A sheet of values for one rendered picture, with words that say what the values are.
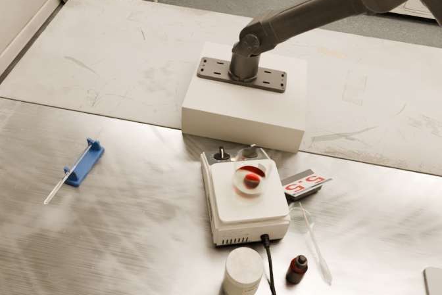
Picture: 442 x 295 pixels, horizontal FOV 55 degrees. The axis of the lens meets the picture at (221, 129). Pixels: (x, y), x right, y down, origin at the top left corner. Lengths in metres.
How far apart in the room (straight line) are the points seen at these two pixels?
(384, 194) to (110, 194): 0.54
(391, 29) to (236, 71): 2.34
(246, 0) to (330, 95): 2.15
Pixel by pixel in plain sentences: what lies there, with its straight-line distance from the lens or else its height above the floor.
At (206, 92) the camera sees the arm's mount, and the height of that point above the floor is 0.98.
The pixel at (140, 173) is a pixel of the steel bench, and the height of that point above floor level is 0.90.
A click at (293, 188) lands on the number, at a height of 0.92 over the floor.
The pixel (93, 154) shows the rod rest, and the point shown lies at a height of 0.91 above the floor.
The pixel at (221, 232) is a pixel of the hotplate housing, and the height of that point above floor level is 0.96.
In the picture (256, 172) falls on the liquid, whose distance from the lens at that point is 0.72.
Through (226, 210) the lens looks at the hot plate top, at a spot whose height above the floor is 0.99.
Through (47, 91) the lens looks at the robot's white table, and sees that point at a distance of 1.06.
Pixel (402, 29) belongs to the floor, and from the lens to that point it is 3.23.
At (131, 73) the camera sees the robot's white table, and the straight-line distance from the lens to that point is 1.07.
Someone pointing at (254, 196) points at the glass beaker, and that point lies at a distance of 0.69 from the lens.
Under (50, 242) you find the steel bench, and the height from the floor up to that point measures 0.90.
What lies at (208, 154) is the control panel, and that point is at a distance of 0.84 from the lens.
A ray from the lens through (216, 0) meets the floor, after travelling 3.11.
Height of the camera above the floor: 1.59
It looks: 48 degrees down
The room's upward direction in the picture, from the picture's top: 6 degrees clockwise
